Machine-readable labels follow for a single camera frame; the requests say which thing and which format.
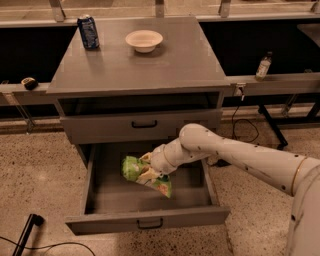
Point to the open grey middle drawer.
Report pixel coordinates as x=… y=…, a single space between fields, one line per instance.
x=112 y=204

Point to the black stand with cable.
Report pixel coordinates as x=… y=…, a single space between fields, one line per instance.
x=21 y=244

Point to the grey drawer cabinet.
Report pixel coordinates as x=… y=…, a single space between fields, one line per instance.
x=184 y=56

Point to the white paper bowl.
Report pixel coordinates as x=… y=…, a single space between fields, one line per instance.
x=144 y=41

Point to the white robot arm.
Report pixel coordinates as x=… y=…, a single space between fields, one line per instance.
x=293 y=174

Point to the green rice chip bag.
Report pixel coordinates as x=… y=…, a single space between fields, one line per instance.
x=132 y=167

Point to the clear plastic bottle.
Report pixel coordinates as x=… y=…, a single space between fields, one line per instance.
x=264 y=66

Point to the closed grey top drawer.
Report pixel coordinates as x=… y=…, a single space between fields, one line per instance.
x=141 y=126

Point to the grey metal shelf rail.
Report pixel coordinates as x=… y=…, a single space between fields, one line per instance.
x=270 y=85

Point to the black tape measure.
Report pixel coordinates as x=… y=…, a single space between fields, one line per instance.
x=29 y=83

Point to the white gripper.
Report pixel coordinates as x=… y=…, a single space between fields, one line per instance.
x=159 y=162

